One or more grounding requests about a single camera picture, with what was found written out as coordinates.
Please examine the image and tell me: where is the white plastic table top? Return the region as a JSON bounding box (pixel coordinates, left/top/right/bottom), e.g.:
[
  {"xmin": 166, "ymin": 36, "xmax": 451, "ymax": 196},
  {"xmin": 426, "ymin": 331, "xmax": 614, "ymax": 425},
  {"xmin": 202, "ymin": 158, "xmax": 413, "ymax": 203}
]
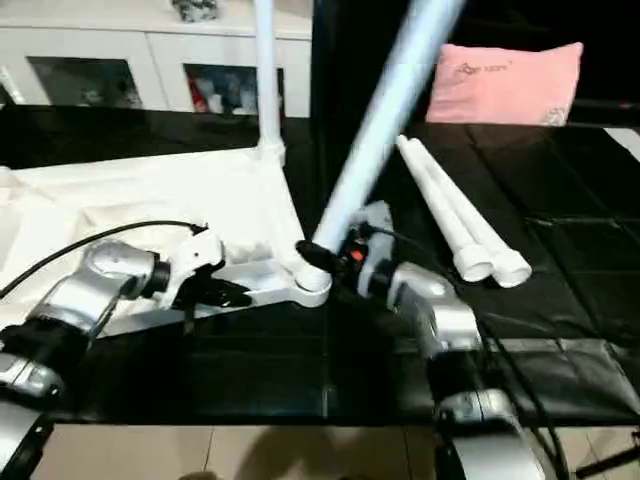
[{"xmin": 0, "ymin": 143, "xmax": 333, "ymax": 338}]

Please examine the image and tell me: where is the white plastic table leg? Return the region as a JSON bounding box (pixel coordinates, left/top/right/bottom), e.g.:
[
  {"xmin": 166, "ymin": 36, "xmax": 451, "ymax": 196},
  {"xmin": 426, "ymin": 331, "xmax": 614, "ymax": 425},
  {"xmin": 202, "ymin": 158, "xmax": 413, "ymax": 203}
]
[
  {"xmin": 298, "ymin": 0, "xmax": 467, "ymax": 293},
  {"xmin": 408, "ymin": 138, "xmax": 533, "ymax": 290},
  {"xmin": 252, "ymin": 0, "xmax": 289, "ymax": 167},
  {"xmin": 396, "ymin": 134, "xmax": 495, "ymax": 284}
]

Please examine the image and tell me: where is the black work mat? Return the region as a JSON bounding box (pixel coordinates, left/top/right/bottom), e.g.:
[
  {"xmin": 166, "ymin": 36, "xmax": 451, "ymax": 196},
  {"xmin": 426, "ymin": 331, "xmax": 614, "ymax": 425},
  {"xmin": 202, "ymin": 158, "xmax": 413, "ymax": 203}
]
[{"xmin": 0, "ymin": 100, "xmax": 640, "ymax": 426}]

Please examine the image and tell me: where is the pink pillow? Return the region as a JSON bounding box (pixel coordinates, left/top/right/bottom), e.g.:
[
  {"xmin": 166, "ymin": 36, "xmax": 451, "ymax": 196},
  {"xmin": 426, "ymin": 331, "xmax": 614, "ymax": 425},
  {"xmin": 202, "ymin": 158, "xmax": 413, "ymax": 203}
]
[{"xmin": 425, "ymin": 42, "xmax": 585, "ymax": 127}]

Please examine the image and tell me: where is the white glass-door cabinet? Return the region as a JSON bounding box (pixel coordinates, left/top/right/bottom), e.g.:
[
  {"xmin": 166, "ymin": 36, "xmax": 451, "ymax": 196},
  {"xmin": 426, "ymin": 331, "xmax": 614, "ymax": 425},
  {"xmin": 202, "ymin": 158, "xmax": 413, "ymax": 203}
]
[{"xmin": 0, "ymin": 0, "xmax": 313, "ymax": 117}]

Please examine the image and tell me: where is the small black white trinket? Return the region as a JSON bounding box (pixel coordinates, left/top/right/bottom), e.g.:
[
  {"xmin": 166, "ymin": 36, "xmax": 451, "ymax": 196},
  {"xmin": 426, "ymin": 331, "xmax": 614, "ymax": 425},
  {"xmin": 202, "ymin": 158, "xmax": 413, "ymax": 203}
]
[{"xmin": 172, "ymin": 0, "xmax": 222, "ymax": 23}]

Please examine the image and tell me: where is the black metal stand leg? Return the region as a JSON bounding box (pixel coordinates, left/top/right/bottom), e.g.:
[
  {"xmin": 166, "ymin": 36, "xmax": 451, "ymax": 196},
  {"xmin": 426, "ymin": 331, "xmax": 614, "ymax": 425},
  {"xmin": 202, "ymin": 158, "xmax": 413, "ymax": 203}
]
[{"xmin": 578, "ymin": 448, "xmax": 640, "ymax": 480}]

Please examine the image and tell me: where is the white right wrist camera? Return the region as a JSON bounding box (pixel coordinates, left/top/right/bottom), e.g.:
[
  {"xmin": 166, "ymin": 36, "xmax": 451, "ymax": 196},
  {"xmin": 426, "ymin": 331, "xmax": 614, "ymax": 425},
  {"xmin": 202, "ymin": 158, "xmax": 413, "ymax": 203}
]
[{"xmin": 352, "ymin": 200, "xmax": 397, "ymax": 251}]

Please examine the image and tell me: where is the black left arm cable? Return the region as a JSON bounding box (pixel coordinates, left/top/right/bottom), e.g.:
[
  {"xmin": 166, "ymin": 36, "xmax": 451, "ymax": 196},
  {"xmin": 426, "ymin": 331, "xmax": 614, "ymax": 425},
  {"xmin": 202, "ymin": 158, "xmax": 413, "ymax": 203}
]
[{"xmin": 0, "ymin": 220, "xmax": 209, "ymax": 301}]

